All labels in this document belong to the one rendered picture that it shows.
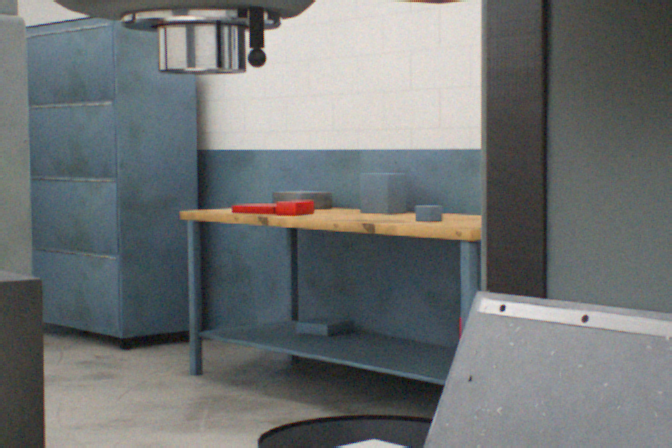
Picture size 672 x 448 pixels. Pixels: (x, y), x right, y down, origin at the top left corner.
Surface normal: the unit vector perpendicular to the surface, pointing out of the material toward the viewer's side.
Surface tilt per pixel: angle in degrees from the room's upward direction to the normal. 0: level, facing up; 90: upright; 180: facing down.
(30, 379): 90
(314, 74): 90
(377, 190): 90
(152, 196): 90
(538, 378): 64
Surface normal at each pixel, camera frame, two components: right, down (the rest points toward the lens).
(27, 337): 0.55, 0.05
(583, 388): -0.70, -0.40
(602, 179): -0.78, 0.05
